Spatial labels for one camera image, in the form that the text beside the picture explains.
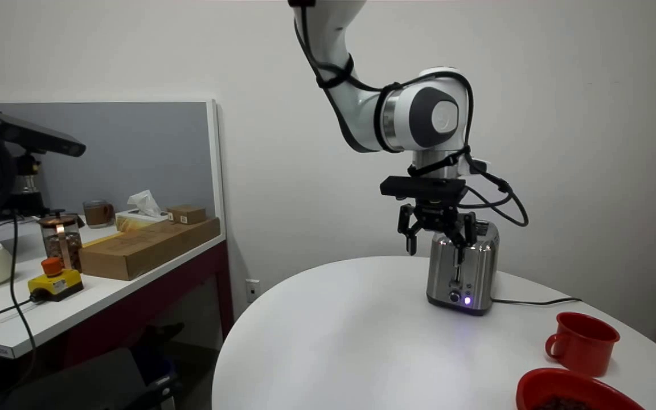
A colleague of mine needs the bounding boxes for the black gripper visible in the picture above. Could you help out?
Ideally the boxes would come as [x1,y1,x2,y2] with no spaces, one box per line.
[397,197,479,256]

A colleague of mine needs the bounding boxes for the silver toaster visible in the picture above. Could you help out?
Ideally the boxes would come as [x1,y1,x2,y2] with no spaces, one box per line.
[427,221,502,317]

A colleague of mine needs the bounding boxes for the red bowl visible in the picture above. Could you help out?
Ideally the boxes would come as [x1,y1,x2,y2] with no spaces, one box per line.
[514,367,648,410]

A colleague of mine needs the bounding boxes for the red mug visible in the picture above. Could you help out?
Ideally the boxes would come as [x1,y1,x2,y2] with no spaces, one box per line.
[544,309,625,379]

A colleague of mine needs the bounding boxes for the dark coffee beans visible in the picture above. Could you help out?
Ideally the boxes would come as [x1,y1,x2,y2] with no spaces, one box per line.
[541,393,602,410]

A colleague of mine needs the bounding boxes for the small cardboard box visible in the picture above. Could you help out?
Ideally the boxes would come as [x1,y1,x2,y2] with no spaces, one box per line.
[166,203,210,227]

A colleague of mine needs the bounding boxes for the flat cardboard box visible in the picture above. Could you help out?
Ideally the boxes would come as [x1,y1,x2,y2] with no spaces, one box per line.
[77,215,224,282]

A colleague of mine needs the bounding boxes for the tissue box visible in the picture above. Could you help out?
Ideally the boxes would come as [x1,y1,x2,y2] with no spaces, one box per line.
[114,188,173,234]

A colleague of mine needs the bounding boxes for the grey partition panel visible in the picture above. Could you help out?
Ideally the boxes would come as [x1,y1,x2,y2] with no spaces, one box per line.
[0,98,229,246]

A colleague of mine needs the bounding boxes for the black office chair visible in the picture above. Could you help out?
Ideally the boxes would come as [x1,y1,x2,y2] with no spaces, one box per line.
[118,320,188,410]

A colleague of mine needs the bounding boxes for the small brown object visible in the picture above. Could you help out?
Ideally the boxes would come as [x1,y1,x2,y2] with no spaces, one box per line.
[79,197,117,227]

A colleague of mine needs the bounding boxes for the white desk with maroon side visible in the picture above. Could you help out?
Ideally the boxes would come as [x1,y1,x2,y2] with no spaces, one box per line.
[0,222,237,368]

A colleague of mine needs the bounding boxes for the yellow emergency stop button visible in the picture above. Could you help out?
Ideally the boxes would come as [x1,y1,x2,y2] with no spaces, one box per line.
[25,254,87,305]

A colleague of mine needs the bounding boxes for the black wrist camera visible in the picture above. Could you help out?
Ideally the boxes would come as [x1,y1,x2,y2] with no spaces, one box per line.
[379,172,470,205]

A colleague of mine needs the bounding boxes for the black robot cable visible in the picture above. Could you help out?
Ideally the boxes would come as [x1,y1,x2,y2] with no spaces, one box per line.
[459,152,530,229]

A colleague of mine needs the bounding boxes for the black toaster power cable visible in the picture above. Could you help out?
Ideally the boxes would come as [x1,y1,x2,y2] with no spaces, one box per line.
[489,293,585,308]

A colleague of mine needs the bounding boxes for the black desk cable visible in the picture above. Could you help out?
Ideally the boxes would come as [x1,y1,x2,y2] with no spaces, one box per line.
[0,208,38,353]

